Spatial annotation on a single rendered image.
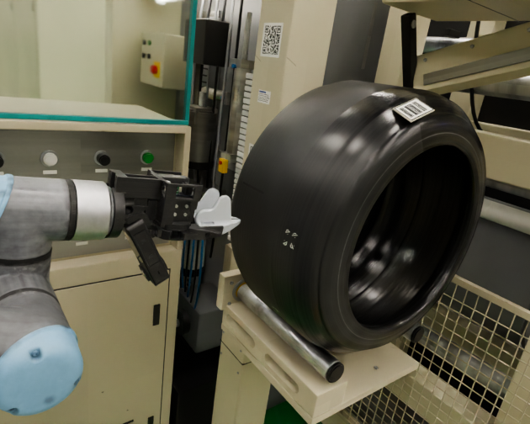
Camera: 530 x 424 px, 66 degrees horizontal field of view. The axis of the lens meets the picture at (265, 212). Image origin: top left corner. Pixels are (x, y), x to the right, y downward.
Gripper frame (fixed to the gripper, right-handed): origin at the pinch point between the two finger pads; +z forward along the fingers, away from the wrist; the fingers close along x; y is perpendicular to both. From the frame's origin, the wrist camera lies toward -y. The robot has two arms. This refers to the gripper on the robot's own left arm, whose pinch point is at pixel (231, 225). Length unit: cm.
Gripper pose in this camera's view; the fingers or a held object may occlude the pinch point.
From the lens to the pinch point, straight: 66.0
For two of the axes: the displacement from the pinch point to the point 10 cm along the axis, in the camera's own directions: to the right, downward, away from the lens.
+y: 2.3, -9.4, -2.6
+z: 7.8, 0.2, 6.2
